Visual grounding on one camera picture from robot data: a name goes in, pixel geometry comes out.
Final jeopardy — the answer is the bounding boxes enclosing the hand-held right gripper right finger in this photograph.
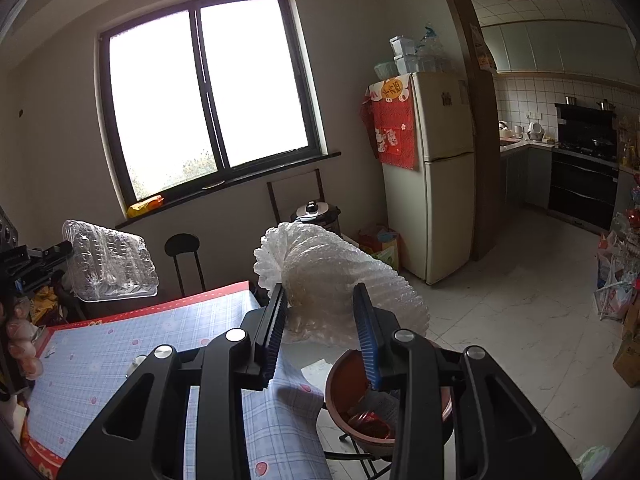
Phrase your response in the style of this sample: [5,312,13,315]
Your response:
[352,282,583,480]

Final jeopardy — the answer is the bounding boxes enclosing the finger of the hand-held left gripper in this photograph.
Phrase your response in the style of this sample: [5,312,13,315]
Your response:
[27,240,75,281]

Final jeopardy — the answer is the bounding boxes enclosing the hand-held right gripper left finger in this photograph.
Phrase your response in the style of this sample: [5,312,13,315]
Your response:
[57,282,290,480]

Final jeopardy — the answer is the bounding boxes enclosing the clear plastic tray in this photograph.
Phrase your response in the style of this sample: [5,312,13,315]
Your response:
[62,219,159,302]

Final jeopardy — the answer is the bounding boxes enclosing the brown plastic bin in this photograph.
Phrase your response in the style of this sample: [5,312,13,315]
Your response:
[324,345,453,458]

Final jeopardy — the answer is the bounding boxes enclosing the white ribbed foam wrap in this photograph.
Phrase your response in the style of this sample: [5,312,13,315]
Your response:
[253,221,431,348]

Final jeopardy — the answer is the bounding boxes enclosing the brown printed packet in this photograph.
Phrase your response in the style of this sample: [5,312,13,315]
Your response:
[365,390,401,421]

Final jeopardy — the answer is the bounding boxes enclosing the red foil wrapper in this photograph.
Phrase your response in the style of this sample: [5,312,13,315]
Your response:
[347,407,396,443]

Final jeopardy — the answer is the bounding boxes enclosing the person's left hand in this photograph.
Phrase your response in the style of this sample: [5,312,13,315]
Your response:
[4,305,46,382]

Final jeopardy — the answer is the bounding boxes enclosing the yellow cloth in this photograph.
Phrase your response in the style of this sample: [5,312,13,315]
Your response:
[30,285,58,321]

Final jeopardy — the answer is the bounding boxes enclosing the dark chair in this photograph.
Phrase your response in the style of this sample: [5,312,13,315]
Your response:
[55,270,88,323]

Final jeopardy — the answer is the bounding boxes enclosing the yellow bag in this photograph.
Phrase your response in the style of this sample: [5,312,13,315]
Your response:
[126,195,165,218]

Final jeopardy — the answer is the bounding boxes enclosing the blue plaid tablecloth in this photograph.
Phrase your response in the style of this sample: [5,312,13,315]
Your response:
[25,290,333,480]

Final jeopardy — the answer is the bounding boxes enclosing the steel pressure cooker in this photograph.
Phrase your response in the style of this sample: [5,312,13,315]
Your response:
[291,200,342,238]

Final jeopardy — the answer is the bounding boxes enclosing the black folding stand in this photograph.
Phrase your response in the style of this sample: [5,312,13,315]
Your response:
[322,430,396,480]

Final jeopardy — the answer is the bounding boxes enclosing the cream refrigerator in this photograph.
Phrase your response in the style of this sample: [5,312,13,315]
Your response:
[367,71,476,286]

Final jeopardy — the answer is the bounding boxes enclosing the dark framed window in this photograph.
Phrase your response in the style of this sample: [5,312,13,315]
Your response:
[97,0,342,231]

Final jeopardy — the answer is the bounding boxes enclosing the red printed table cover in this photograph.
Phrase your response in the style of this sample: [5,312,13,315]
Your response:
[20,280,261,480]

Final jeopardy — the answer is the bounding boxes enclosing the red printed cloth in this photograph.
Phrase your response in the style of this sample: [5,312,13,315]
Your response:
[361,76,420,171]

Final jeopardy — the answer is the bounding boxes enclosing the grey kitchen counter cabinet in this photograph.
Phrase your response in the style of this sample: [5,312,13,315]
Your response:
[500,140,553,208]

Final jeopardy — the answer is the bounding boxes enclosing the black oven with stove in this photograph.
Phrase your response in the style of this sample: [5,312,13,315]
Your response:
[547,147,621,233]

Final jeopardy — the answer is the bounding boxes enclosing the pale green plastic bag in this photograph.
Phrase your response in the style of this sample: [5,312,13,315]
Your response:
[575,445,613,480]

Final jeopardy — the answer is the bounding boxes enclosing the cardboard box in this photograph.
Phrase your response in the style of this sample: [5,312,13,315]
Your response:
[612,290,640,388]

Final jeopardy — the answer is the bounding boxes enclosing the stack of clear storage containers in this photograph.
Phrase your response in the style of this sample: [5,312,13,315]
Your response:
[374,30,453,81]

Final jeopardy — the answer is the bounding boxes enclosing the black range hood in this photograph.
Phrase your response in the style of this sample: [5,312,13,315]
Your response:
[554,102,618,148]

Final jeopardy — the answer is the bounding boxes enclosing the row of condiment bottles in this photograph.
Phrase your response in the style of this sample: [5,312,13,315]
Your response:
[617,115,640,171]

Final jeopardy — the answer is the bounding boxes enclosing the black metal frame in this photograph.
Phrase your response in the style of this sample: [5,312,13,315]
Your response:
[266,168,326,226]

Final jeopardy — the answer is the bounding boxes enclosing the wooden door frame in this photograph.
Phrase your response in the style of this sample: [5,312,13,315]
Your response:
[432,0,501,261]

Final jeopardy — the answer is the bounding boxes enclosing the wire rack with packets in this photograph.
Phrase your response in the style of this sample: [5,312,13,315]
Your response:
[595,210,640,321]

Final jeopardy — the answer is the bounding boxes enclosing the red wall calendar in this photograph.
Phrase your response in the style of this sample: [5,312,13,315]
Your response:
[470,22,498,73]

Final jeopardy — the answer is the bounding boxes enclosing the pale green wall cabinets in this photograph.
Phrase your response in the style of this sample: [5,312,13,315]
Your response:
[480,20,640,86]

